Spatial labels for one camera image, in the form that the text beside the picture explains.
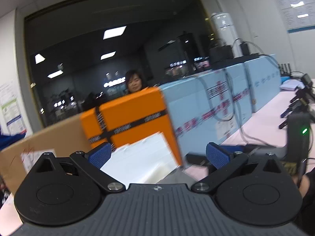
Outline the large light blue carton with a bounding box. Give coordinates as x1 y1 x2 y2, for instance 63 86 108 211
159 64 252 156

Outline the white plastic storage crate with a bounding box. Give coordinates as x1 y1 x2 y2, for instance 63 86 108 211
100 132 179 188

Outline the brown cardboard box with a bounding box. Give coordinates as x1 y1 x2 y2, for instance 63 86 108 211
1 114 90 194

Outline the orange gift box black ribbon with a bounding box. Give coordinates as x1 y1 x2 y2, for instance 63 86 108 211
80 87 183 165

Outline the black device with green light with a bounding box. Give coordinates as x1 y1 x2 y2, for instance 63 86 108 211
286 112 310 163

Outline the blue plastic bag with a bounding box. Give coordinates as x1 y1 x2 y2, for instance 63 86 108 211
0 129 27 151

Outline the person behind boxes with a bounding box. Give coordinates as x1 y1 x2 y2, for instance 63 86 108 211
125 70 148 94

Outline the black power adapter box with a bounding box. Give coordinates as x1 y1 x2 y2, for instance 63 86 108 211
209 45 234 65

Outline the white water dispenser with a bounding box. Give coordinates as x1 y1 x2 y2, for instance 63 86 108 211
210 12 242 58

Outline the black camera tripod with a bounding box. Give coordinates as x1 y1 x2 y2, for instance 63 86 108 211
278 74 314 129

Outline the black cable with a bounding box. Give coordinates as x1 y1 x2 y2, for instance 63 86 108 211
208 38 282 143

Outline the wall notice board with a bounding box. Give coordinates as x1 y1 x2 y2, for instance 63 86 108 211
275 0 314 33

